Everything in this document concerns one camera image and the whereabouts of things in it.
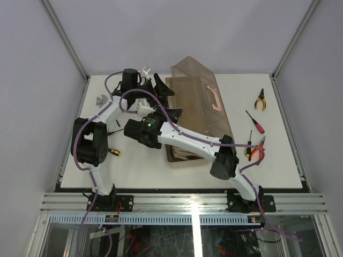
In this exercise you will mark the pink-handled screwdriver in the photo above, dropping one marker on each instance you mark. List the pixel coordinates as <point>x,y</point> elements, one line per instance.
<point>257,125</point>

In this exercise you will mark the pink toolbox carry handle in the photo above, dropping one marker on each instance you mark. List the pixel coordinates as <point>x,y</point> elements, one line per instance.
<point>217,104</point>

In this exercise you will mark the yellow-black right screwdriver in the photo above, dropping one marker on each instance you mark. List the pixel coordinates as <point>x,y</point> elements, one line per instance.
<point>248,149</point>

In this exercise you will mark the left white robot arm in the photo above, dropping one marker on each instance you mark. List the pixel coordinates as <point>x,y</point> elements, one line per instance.
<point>89,146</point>

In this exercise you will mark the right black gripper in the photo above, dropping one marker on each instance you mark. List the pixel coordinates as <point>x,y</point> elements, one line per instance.
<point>174,113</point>

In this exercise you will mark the aluminium mounting rail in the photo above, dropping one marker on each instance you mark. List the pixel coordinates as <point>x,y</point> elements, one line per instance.
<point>177,203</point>

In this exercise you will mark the yellow needle-nose pliers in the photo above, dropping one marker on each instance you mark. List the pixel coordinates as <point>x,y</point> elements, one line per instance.
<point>261,98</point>

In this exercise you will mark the beige toolbox with smoky lid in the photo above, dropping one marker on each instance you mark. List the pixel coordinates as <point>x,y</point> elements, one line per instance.
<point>188,80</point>

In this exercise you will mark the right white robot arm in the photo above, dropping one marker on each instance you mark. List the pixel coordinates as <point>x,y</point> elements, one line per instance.
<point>221,152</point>

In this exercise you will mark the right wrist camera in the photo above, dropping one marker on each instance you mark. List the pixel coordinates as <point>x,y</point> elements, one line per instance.
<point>143,108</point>

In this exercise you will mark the left aluminium frame post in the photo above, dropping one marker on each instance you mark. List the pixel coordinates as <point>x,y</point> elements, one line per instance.
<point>53,17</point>

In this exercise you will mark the right aluminium frame post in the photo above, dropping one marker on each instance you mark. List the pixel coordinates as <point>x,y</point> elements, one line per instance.
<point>295,38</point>

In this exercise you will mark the orange-handled pliers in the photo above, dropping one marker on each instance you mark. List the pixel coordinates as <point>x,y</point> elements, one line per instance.
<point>260,150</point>

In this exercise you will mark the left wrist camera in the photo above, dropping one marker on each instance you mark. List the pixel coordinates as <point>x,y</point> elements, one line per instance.
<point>146,71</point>

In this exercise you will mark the yellow-black stubby screwdriver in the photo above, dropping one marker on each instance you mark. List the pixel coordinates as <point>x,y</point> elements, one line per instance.
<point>114,152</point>

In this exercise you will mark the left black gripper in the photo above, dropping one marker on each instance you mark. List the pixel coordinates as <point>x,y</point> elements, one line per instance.
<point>160,89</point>

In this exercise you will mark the red-handled adjustable wrench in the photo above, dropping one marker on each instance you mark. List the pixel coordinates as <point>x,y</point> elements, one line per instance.
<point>101,101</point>

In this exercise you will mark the aluminium frame post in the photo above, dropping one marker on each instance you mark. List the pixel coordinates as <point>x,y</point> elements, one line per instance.
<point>53,17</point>
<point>295,38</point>

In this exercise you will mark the slotted cable duct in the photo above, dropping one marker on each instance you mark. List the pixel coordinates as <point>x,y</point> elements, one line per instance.
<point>150,219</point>

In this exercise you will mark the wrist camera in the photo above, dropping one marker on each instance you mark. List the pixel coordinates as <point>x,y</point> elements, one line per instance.
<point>146,71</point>
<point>143,108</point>

